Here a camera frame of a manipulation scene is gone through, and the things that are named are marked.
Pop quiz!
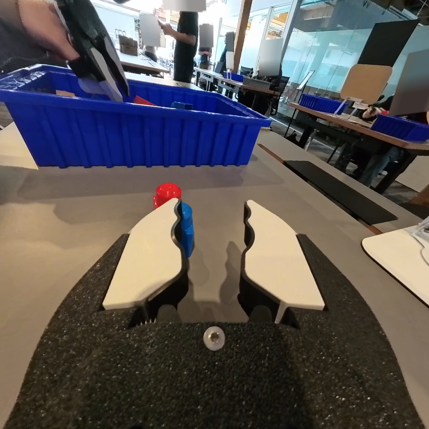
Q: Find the person's left hand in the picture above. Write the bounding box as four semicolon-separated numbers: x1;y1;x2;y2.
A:
18;0;81;62

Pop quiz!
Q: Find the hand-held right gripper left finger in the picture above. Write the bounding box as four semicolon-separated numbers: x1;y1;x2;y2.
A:
102;198;190;319

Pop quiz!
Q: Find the wooden table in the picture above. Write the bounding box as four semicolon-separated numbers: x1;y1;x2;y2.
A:
288;102;429;195

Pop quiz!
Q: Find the wooden post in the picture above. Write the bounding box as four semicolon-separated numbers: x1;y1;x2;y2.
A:
233;0;253;72

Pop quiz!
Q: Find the instruction board stand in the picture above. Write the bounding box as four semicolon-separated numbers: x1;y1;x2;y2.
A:
362;224;429;307

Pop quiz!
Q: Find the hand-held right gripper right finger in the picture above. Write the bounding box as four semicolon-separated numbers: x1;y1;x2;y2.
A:
239;200;326;324

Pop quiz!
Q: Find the wooden display board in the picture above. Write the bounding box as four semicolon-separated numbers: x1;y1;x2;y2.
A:
340;65;393;105

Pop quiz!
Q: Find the black panel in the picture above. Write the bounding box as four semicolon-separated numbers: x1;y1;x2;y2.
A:
357;19;420;67

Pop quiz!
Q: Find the person's left forearm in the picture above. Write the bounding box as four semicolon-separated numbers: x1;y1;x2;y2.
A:
0;0;69;75

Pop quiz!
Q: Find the cardboard box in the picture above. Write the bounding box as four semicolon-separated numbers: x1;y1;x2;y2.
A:
117;34;139;56

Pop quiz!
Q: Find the grey basket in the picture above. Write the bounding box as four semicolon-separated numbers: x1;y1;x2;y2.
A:
242;76;271;90

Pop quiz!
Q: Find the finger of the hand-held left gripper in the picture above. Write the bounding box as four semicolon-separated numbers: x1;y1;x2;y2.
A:
102;35;130;98
77;47;124;103

